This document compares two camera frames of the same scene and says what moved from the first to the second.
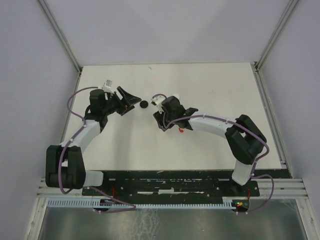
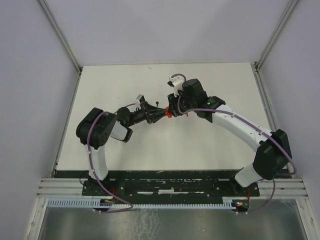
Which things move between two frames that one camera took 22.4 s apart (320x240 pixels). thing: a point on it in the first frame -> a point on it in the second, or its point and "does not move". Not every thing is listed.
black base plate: (171, 184) does not move
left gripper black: (130, 99) -> (155, 113)
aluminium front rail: (285, 188) does not move
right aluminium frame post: (258, 79) does not move
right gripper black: (158, 117) -> (172, 105)
